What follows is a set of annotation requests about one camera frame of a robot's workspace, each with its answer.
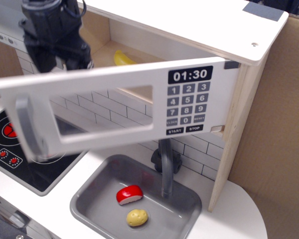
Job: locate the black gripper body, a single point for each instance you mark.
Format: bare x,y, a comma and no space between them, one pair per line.
56,24

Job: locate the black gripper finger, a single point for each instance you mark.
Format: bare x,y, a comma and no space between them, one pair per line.
77,62
43,56

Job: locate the white toy microwave door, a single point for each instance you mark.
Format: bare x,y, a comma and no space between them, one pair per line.
113,106

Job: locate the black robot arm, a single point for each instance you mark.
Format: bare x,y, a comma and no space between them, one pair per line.
52,3

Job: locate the yellow toy banana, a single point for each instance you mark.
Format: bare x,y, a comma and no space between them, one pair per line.
121,59

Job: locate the grey range hood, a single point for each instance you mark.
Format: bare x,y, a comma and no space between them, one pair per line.
10,32

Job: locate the black toy stovetop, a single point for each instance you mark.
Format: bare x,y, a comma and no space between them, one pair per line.
38,177

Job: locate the grey toy faucet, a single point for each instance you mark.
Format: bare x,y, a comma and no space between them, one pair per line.
167,162

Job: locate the red toy cheese wedge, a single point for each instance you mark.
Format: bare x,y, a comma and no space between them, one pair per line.
129,194

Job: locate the grey sink basin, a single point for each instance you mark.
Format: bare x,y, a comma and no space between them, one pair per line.
96,206

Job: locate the yellow toy potato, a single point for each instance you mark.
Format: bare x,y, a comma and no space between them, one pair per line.
136,217

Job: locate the grey tape patch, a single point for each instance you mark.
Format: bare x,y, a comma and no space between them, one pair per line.
263,11

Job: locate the brown cardboard panel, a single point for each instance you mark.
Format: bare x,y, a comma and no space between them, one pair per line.
266,164

